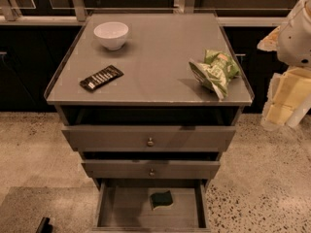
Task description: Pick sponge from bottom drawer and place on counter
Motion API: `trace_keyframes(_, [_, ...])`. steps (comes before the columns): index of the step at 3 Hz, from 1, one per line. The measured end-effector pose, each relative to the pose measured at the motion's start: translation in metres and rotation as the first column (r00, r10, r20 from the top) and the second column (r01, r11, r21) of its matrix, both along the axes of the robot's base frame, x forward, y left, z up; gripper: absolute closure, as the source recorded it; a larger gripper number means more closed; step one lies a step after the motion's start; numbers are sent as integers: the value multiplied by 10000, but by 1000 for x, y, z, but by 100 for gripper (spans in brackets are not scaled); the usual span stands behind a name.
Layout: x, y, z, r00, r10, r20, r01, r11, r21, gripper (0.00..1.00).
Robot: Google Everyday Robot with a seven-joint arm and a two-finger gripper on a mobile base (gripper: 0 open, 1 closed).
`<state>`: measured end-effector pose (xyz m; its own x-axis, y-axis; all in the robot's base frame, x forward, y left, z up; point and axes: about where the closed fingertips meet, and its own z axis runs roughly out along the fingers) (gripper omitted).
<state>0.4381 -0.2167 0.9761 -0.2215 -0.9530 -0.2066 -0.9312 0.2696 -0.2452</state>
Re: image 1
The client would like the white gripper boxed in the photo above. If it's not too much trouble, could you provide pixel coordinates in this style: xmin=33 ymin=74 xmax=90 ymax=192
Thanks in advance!
xmin=257 ymin=27 xmax=311 ymax=128

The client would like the green yellow sponge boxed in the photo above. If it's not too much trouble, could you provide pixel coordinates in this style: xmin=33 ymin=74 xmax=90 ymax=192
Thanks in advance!
xmin=150 ymin=190 xmax=173 ymax=210

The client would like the grey drawer cabinet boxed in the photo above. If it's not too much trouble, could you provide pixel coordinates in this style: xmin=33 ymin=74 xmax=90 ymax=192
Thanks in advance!
xmin=43 ymin=13 xmax=255 ymax=233

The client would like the top grey drawer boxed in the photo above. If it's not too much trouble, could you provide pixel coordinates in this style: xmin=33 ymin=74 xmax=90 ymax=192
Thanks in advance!
xmin=62 ymin=125 xmax=235 ymax=152

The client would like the grey drawer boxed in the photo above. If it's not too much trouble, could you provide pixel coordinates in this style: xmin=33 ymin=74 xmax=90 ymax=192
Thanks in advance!
xmin=91 ymin=179 xmax=211 ymax=233
xmin=62 ymin=125 xmax=235 ymax=152
xmin=82 ymin=160 xmax=220 ymax=180

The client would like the middle grey drawer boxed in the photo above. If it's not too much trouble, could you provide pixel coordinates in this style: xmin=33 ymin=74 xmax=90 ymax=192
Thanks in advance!
xmin=82 ymin=160 xmax=220 ymax=180

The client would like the bottom grey drawer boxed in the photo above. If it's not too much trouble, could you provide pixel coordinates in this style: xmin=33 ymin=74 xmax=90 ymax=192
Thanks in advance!
xmin=91 ymin=179 xmax=211 ymax=233

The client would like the green chip bag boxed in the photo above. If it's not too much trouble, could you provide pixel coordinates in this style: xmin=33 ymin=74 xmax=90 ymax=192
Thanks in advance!
xmin=189 ymin=50 xmax=240 ymax=100

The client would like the white ceramic bowl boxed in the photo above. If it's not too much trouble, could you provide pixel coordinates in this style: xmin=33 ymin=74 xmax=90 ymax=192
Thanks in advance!
xmin=93 ymin=21 xmax=129 ymax=50

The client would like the black snack bar wrapper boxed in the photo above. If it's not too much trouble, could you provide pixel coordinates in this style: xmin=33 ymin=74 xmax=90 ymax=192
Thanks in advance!
xmin=80 ymin=65 xmax=123 ymax=92

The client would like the metal railing with glass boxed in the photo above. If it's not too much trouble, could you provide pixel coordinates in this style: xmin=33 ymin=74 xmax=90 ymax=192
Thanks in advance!
xmin=0 ymin=0 xmax=311 ymax=22

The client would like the black object on floor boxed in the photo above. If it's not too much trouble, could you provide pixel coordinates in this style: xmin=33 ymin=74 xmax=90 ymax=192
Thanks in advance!
xmin=36 ymin=217 xmax=52 ymax=233

